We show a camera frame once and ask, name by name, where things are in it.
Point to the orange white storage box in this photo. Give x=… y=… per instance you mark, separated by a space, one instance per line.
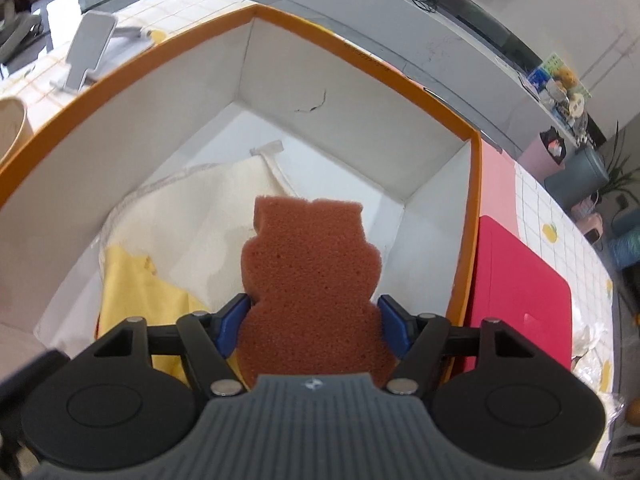
x=352 y=127

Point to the white fluffy towel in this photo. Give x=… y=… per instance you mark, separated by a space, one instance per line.
x=192 y=225

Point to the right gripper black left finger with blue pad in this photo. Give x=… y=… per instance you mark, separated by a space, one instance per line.
x=136 y=392

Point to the beige round container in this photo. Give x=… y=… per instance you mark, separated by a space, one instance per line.
x=15 y=128

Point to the grey phone stand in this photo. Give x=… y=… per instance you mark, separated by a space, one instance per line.
x=99 y=45

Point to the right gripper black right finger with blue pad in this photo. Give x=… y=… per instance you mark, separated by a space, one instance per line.
x=490 y=391

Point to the brown bear shaped sponge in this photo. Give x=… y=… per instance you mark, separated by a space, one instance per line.
x=311 y=274

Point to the pink office chair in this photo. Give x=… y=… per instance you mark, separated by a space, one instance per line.
x=17 y=23

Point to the pink paper sheet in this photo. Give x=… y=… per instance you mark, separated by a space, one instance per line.
x=497 y=197

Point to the cluttered items on console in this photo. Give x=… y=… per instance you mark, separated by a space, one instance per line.
x=559 y=90

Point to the yellow cloth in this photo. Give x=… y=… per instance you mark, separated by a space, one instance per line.
x=132 y=288

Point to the grey tv console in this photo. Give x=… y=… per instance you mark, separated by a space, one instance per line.
x=445 y=59

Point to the lemon pattern checked tablecloth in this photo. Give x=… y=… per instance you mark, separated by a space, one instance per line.
x=321 y=426

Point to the pink trash bin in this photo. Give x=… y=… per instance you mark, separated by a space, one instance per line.
x=545 y=155

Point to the grey round trash bin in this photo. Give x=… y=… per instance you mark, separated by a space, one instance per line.
x=583 y=174

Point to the pink small heater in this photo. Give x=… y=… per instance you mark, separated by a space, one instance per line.
x=588 y=221

